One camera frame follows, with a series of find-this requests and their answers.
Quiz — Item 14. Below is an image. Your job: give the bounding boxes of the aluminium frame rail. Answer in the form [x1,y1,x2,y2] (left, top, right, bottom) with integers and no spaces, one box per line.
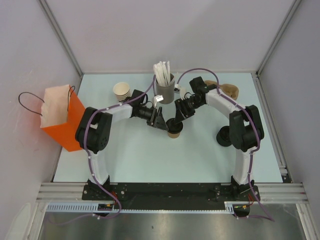
[256,183,309,204]

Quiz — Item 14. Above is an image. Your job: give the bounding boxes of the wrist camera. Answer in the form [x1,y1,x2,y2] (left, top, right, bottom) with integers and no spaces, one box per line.
[152,95,164,108]
[174,84,187,100]

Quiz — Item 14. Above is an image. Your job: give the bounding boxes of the white wrapped stirrers bundle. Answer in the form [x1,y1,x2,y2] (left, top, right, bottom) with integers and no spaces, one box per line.
[153,61,172,87]

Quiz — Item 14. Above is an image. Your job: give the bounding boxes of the black plastic cup lid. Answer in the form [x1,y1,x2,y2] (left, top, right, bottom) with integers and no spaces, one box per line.
[166,118,183,134]

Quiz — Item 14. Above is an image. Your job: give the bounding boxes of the orange paper bag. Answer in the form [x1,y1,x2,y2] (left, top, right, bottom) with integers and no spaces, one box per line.
[18,84,86,153]

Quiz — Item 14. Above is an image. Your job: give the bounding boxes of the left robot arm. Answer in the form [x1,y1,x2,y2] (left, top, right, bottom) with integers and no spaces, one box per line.
[75,89,168,200]

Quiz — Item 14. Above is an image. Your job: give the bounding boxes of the single brown paper cup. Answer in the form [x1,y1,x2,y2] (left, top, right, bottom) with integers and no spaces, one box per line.
[167,131,180,139]

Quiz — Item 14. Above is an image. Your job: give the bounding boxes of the white slotted cable duct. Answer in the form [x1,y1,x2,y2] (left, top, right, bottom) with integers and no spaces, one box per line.
[46,202,114,213]

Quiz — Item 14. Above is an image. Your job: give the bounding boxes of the grey stirrer holder cup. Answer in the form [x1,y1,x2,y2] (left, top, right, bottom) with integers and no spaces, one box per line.
[155,73,175,105]

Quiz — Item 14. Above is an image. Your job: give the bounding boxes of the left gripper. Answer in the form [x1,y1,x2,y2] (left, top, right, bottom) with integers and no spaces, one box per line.
[137,105,168,131]

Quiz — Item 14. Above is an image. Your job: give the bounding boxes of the stack of brown paper cups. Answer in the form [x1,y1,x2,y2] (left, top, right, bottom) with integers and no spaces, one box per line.
[112,82,131,102]

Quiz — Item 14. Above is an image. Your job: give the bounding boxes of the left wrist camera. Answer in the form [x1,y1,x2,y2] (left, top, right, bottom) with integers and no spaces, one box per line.
[152,95,164,108]

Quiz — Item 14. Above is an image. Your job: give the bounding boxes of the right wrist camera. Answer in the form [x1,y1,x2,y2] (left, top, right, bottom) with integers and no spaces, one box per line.
[174,84,187,100]

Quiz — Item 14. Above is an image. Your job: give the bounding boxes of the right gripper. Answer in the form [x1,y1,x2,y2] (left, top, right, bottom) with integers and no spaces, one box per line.
[174,96,205,125]

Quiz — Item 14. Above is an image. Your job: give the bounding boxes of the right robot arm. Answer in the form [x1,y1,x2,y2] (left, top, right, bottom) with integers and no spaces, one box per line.
[173,77,265,201]

